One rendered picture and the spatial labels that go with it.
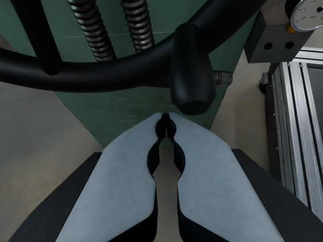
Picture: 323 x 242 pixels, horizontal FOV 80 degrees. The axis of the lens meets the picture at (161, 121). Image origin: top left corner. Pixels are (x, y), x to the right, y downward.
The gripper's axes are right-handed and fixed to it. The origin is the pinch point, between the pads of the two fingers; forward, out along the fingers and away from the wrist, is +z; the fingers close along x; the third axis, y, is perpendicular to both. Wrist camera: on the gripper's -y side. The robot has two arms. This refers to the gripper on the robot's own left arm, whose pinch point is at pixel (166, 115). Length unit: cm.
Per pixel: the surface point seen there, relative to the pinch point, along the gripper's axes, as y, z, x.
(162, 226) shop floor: 65, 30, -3
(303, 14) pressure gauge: -3.7, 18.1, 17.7
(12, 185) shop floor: 57, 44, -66
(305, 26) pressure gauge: -2.1, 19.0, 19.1
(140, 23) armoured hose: -4.2, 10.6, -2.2
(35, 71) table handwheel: -1.4, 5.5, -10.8
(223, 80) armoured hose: 5.0, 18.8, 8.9
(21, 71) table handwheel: -1.5, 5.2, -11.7
